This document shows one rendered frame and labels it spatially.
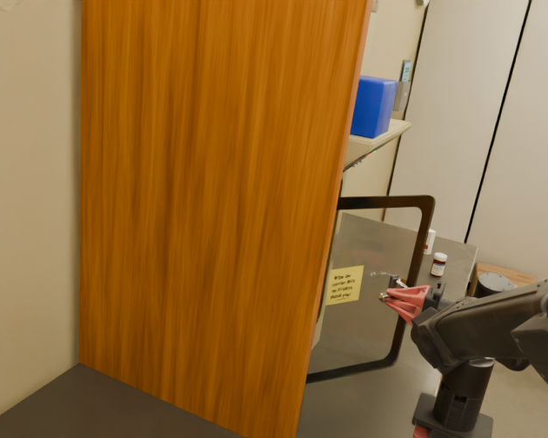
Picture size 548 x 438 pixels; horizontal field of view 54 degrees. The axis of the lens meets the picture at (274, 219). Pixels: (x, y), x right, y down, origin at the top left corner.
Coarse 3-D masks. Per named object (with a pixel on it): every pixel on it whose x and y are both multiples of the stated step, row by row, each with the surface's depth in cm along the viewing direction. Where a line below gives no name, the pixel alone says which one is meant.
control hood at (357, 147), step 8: (392, 120) 111; (392, 128) 101; (400, 128) 103; (408, 128) 110; (352, 136) 87; (360, 136) 88; (384, 136) 92; (392, 136) 98; (352, 144) 85; (360, 144) 85; (368, 144) 84; (376, 144) 86; (384, 144) 112; (352, 152) 86; (360, 152) 85; (368, 152) 90; (352, 160) 86
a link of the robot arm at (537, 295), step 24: (528, 288) 43; (456, 312) 59; (480, 312) 49; (504, 312) 44; (528, 312) 39; (432, 336) 65; (456, 336) 59; (480, 336) 52; (504, 336) 46; (528, 336) 33; (456, 360) 63; (528, 360) 36
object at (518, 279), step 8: (480, 264) 376; (488, 264) 378; (480, 272) 365; (496, 272) 368; (504, 272) 370; (512, 272) 372; (520, 272) 373; (472, 280) 371; (512, 280) 360; (520, 280) 362; (528, 280) 364; (536, 280) 366; (472, 288) 363; (472, 296) 360
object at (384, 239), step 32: (352, 224) 99; (384, 224) 103; (416, 224) 106; (352, 256) 102; (384, 256) 106; (416, 256) 110; (384, 288) 109; (320, 320) 104; (352, 320) 108; (384, 320) 112; (320, 352) 107; (352, 352) 112; (384, 352) 116
